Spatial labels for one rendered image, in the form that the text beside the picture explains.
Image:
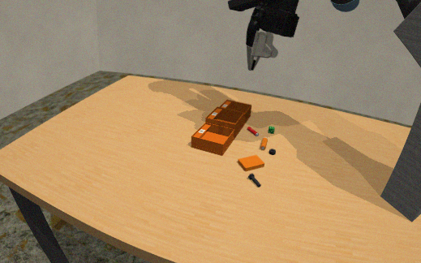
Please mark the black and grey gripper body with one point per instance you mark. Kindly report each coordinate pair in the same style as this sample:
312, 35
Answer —
278, 19

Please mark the orange flat square pad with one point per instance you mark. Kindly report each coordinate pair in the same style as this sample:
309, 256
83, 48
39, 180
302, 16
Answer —
250, 163

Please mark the black bolt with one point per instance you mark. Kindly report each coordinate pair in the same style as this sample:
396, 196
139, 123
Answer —
252, 177

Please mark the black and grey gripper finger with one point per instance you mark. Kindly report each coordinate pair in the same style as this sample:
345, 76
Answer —
256, 42
270, 44

